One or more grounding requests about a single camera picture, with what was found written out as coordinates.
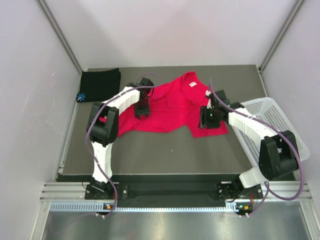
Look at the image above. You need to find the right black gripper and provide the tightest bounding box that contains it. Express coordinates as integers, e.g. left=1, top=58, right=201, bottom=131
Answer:
left=199, top=105, right=221, bottom=129

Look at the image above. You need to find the red polo shirt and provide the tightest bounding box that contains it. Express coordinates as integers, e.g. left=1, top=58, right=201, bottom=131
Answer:
left=118, top=71, right=228, bottom=138

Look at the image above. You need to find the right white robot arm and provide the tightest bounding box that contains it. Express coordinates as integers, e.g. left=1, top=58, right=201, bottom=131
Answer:
left=198, top=90, right=299, bottom=198

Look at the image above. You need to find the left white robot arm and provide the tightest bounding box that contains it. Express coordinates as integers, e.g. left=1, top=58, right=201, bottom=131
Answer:
left=85, top=77, right=155, bottom=199

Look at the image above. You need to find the folded black t shirt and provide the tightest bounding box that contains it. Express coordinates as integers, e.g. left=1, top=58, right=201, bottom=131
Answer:
left=75, top=68, right=121, bottom=103

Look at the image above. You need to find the white plastic basket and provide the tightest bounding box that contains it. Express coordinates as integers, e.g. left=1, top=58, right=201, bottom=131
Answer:
left=232, top=97, right=310, bottom=167

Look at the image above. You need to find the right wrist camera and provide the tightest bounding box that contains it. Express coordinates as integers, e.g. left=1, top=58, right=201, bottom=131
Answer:
left=205, top=90, right=217, bottom=109

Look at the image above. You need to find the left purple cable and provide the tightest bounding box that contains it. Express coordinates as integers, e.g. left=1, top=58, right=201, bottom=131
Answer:
left=84, top=72, right=166, bottom=217

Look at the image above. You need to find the purple cable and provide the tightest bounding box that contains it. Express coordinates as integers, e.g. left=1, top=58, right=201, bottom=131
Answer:
left=84, top=72, right=166, bottom=217
left=208, top=77, right=306, bottom=217

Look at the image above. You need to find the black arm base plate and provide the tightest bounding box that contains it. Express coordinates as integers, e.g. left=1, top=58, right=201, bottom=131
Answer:
left=84, top=182, right=263, bottom=201

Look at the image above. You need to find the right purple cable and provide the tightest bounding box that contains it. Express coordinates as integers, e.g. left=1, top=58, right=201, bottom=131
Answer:
left=208, top=77, right=306, bottom=217

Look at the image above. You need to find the slotted grey cable duct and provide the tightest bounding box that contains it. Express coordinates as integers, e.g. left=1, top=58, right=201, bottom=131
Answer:
left=50, top=201, right=250, bottom=213

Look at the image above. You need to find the aluminium front rail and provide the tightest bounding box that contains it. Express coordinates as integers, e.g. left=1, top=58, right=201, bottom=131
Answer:
left=40, top=181, right=300, bottom=202

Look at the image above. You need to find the left aluminium frame post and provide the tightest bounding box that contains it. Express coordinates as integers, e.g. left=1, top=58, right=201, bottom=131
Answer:
left=35, top=0, right=83, bottom=74

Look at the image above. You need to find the aluminium frame post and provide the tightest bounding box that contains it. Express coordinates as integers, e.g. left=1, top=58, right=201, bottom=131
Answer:
left=258, top=0, right=306, bottom=74
left=35, top=0, right=83, bottom=74

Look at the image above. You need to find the right aluminium frame post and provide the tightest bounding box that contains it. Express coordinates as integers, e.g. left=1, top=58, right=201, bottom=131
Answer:
left=258, top=0, right=306, bottom=74

